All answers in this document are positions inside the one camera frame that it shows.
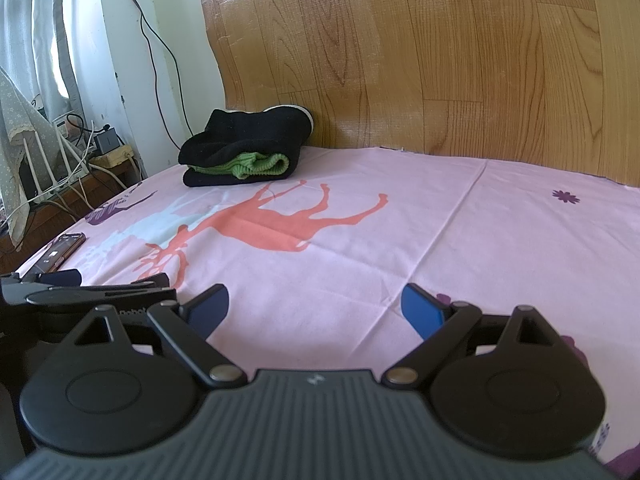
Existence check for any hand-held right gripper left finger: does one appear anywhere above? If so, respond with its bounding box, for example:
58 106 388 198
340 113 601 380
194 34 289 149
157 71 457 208
74 283 247 391

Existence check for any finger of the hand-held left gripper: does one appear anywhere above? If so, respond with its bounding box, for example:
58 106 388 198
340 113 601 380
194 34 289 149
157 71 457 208
26 273 172 307
15 268 82 290

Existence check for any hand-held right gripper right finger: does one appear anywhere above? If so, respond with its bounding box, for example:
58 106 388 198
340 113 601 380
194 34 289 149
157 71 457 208
381 282 569 391

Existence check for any black knit garment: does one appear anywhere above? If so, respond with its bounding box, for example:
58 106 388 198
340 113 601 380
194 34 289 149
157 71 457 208
178 104 316 167

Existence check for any smartphone in dark case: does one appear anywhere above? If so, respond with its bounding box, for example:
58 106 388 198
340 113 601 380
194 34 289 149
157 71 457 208
32 232 87 275

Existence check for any pink deer print bedsheet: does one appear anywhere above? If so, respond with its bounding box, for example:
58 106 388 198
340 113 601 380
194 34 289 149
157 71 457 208
15 143 640 467

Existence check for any dark wooden nightstand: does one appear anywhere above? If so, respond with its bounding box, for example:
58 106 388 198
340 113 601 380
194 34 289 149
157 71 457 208
0 162 145 274

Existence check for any small light wooden box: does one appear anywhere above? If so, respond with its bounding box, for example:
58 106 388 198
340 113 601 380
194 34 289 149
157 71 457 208
88 144 136 167

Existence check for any black charger block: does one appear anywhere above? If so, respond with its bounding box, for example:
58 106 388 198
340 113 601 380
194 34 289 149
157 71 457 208
94 129 122 155

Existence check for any grey dotted lace-edged cloth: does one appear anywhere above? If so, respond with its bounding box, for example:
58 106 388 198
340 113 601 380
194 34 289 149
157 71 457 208
0 66 67 242

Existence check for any white grey curtain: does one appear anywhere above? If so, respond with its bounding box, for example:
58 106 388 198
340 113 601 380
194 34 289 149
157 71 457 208
0 0 87 117

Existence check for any wooden headboard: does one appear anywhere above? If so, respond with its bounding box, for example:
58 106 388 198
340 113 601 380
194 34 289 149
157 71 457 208
191 0 640 190

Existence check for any black wall cable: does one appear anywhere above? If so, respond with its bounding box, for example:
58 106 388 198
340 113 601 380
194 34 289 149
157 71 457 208
117 0 197 144

